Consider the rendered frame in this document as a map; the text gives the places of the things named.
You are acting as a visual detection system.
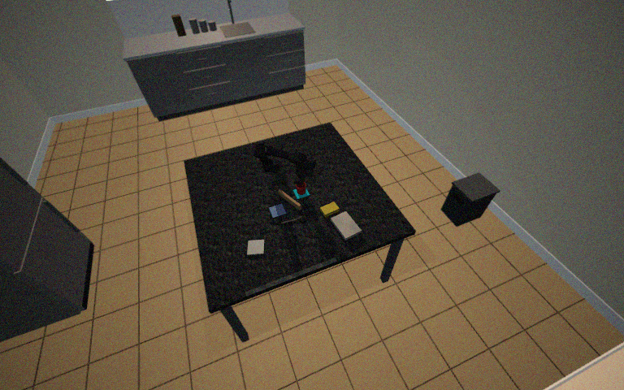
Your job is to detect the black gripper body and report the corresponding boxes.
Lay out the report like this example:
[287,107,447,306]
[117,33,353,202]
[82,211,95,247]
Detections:
[294,167,305,184]

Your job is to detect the yellow rectangular block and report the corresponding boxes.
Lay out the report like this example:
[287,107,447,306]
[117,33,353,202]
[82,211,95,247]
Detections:
[320,202,340,218]

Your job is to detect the tan wooden bar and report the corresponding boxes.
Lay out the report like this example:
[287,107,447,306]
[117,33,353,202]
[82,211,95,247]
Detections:
[278,189,301,210]

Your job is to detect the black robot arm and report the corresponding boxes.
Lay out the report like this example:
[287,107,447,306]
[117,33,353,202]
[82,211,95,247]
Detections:
[253,144,316,177]

